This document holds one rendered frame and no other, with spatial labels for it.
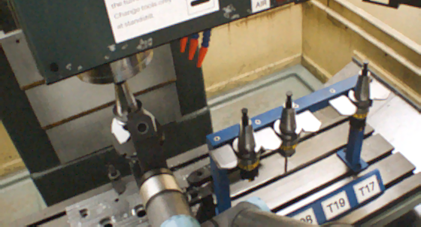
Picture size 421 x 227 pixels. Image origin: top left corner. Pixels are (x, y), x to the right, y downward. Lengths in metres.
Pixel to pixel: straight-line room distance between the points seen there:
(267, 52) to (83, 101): 1.04
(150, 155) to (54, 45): 0.32
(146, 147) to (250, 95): 1.38
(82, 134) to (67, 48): 0.92
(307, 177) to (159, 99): 0.56
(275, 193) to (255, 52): 0.95
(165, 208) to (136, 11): 0.33
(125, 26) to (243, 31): 1.45
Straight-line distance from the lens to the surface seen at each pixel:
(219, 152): 1.01
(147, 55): 0.82
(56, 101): 1.41
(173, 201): 0.76
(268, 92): 2.18
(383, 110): 1.75
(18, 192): 2.04
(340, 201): 1.27
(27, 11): 0.58
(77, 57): 0.61
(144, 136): 0.82
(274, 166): 1.40
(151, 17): 0.61
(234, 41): 2.03
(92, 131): 1.51
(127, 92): 0.90
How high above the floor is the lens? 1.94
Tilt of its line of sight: 40 degrees down
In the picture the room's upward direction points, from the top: 8 degrees counter-clockwise
